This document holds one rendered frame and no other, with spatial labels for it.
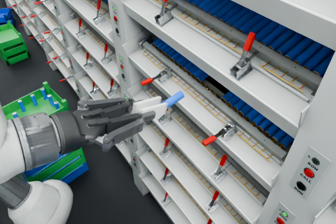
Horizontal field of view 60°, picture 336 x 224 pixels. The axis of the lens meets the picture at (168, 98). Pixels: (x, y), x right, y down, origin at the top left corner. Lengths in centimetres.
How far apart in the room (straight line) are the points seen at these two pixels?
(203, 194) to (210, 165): 19
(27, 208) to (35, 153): 68
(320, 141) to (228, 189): 40
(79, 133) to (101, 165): 131
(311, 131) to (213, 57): 25
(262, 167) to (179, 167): 48
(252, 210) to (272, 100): 38
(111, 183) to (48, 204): 63
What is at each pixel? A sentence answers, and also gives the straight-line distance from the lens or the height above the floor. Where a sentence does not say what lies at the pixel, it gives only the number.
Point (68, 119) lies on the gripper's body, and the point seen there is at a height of 112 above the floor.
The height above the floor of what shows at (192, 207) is 37.
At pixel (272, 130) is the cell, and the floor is 97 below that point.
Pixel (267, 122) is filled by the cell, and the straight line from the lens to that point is 73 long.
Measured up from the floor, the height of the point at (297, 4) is 130.
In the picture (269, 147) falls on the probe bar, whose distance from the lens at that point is 69.
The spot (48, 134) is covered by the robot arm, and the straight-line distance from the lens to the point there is 51.
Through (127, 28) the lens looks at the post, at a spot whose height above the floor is 103.
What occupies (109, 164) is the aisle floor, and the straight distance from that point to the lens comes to 183.
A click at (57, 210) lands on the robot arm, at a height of 45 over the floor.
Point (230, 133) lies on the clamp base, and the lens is 73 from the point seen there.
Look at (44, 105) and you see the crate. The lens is 156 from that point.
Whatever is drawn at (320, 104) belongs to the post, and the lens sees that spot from 49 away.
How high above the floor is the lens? 148
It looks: 43 degrees down
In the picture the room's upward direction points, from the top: straight up
